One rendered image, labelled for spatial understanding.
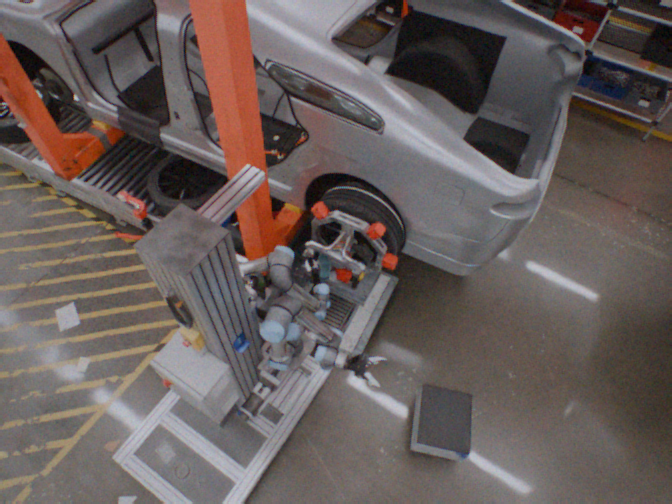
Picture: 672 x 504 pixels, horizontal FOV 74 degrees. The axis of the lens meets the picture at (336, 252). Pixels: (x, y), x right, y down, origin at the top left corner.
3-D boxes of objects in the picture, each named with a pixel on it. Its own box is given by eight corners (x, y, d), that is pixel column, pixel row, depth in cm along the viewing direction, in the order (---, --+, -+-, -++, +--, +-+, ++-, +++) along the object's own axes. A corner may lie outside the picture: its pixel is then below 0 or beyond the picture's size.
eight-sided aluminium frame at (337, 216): (380, 276, 330) (391, 232, 285) (376, 283, 326) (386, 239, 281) (315, 247, 342) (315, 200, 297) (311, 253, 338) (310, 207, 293)
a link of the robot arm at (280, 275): (277, 280, 241) (330, 319, 272) (281, 263, 247) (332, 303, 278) (261, 284, 247) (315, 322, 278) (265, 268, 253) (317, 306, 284)
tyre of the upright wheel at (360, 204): (378, 172, 287) (309, 188, 333) (362, 197, 275) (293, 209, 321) (423, 244, 320) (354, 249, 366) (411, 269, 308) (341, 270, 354)
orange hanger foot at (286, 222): (311, 214, 367) (311, 185, 339) (278, 261, 340) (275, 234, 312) (294, 206, 371) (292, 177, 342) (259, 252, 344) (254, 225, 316)
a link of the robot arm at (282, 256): (212, 281, 274) (282, 263, 247) (218, 260, 282) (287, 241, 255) (225, 290, 282) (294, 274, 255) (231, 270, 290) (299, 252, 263)
